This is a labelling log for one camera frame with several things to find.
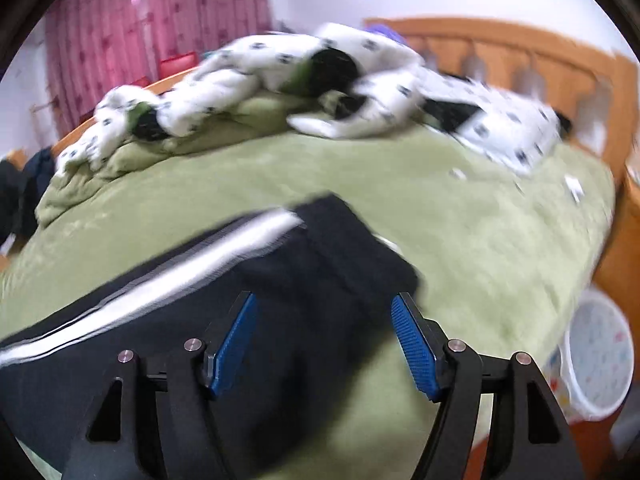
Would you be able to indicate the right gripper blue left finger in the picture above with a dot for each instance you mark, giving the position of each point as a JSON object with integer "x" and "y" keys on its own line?
{"x": 227, "y": 339}

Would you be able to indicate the black jacket on footboard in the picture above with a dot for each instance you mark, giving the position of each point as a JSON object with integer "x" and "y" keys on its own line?
{"x": 13, "y": 212}

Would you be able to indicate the floral pillow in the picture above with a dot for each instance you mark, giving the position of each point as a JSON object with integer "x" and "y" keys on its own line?
{"x": 515, "y": 131}

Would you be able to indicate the pink patterned curtain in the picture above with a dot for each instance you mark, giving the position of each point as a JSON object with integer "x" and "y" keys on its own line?
{"x": 95, "y": 45}

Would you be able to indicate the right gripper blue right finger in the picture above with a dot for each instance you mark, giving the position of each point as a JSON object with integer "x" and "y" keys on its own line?
{"x": 422, "y": 342}

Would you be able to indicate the black pants with white stripe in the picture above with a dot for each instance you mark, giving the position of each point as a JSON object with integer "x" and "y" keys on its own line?
{"x": 110, "y": 387}

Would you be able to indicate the wooden bed frame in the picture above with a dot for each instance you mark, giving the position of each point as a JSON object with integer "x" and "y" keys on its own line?
{"x": 550, "y": 70}

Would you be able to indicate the navy garment on footboard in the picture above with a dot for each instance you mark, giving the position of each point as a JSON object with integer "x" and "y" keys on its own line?
{"x": 37, "y": 174}

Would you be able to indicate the green plush bed blanket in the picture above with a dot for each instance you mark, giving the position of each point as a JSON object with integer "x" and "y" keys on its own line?
{"x": 385, "y": 422}

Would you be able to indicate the white floral quilt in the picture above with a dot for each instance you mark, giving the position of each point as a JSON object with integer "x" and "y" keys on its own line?
{"x": 365, "y": 82}

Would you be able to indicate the white patterned laundry basket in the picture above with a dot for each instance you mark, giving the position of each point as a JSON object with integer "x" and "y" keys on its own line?
{"x": 591, "y": 370}

